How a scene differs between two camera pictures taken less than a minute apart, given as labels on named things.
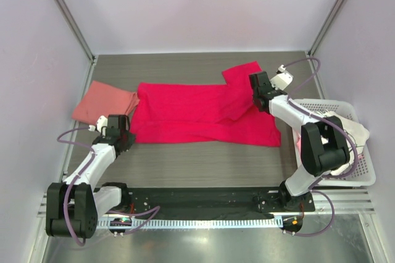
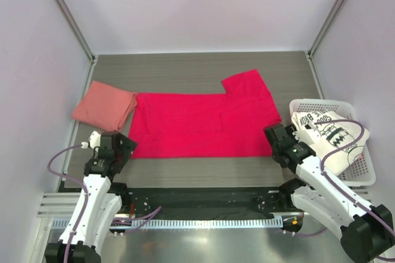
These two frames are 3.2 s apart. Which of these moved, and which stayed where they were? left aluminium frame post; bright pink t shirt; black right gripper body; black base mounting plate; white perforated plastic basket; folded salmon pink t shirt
Moved: black right gripper body; bright pink t shirt
Stayed: folded salmon pink t shirt; black base mounting plate; left aluminium frame post; white perforated plastic basket
